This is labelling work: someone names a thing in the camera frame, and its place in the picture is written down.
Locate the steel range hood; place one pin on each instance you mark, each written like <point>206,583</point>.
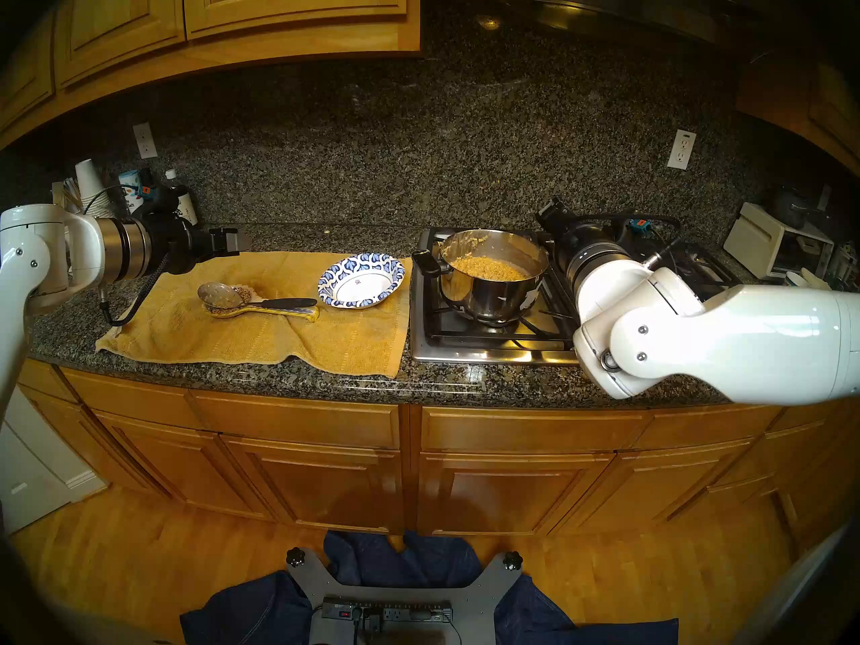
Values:
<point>605,5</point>

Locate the wooden corner cabinet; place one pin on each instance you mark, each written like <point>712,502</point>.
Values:
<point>820,113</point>

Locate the blue white paper bowl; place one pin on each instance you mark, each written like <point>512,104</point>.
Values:
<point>361,284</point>

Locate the cooked oatmeal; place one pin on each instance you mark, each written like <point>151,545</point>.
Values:
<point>490,269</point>

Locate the steel gas cooktop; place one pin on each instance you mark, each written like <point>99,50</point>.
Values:
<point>443,345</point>

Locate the grey robot base frame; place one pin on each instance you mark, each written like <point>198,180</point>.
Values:
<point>484,596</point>

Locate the wooden wall cabinets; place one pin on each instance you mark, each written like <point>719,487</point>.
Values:
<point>235,12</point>

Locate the stack of white paper cups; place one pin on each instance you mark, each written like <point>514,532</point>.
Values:
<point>89,183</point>

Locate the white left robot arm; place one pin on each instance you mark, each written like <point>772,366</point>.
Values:
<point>40,247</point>

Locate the stainless steel pot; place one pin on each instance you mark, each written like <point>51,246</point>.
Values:
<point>494,297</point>

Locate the small white object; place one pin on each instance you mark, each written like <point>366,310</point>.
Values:
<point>806,278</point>

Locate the white toaster oven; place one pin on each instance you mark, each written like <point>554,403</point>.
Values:
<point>756,244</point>

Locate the yellow ceramic spoon rest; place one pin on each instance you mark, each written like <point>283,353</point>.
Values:
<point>302,314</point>

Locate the wooden base cabinets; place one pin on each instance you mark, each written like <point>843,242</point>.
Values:
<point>322,476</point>

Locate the dark kettle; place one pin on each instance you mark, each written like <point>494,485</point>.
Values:
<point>789,208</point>

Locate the white patterned canister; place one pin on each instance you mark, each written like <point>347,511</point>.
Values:
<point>132,182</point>

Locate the yellow towel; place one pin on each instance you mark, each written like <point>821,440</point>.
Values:
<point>269,345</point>

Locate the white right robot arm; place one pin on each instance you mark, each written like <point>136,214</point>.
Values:
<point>725,334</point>

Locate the black power strip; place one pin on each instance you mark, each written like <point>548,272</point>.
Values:
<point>396,610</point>

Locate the soy sauce bottle white label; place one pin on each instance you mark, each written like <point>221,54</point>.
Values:
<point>185,203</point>

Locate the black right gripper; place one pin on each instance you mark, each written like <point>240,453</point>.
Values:
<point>578,234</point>

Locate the wooden chopsticks bundle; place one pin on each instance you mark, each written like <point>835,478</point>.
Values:
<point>64,193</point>

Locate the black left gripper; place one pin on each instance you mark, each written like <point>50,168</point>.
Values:
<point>178,244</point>

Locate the white double wall outlet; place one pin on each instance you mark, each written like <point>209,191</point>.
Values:
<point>682,150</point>

